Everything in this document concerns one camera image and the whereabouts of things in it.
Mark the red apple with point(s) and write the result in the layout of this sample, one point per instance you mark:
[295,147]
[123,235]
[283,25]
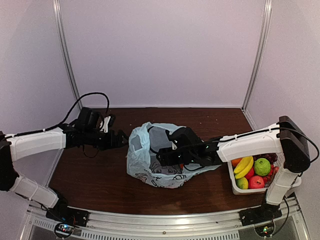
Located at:
[250,174]
[256,182]

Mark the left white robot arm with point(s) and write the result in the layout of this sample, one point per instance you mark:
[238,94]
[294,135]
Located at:
[14,147]

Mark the yellow banana bunch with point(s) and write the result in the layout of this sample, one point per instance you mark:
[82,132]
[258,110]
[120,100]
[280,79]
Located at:
[243,167]

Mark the dark purple grape bunch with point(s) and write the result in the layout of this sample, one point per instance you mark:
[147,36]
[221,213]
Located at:
[271,157]

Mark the red apple back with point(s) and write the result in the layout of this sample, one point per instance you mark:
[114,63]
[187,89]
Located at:
[250,174]

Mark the small green yellow fruit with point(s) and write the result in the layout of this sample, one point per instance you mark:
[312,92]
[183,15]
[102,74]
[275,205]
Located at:
[242,183]

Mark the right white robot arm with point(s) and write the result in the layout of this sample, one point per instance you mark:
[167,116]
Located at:
[282,143]

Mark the aluminium front rail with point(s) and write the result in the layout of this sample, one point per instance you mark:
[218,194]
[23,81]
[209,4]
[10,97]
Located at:
[224,225]

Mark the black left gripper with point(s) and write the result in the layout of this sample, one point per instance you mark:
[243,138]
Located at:
[111,143]

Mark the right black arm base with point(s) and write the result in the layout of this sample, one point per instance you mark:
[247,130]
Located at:
[263,213]

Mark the large green apple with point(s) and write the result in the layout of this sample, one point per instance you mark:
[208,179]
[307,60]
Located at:
[262,167]

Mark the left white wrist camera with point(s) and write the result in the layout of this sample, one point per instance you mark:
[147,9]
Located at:
[107,123]

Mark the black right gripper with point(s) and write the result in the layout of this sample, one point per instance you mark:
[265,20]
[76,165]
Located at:
[165,155]

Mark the orange mandarin fruit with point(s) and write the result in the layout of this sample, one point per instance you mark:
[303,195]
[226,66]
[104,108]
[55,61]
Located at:
[235,162]

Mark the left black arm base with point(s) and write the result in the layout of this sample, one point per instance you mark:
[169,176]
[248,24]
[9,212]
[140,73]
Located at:
[68,215]

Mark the white plastic basket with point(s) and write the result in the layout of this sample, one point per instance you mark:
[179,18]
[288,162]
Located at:
[238,191]

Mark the light blue plastic bag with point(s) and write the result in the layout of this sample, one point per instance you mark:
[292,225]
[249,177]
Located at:
[141,162]

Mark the red apple front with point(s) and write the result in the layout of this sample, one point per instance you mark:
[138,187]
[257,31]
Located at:
[256,182]

